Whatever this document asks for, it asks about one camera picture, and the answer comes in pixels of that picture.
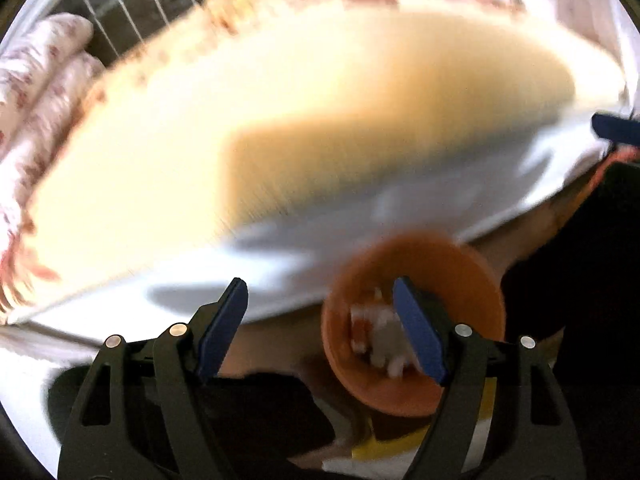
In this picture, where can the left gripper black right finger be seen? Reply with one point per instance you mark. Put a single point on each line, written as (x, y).
(531, 434)

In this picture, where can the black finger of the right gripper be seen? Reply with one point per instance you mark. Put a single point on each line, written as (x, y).
(616, 129)

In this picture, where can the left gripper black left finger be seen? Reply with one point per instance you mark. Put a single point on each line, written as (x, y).
(97, 442)

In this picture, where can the orange plastic trash bin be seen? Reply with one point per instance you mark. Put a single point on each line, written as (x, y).
(456, 274)

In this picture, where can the white orange snack wrapper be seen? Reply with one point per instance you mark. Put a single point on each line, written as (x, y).
(377, 335)

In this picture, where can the white bed sheet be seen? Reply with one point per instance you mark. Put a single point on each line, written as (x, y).
(289, 262)

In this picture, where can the yellow floral fleece blanket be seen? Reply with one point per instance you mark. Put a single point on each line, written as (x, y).
(246, 110)

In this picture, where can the folded pink floral quilt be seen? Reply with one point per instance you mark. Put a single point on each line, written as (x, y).
(44, 75)

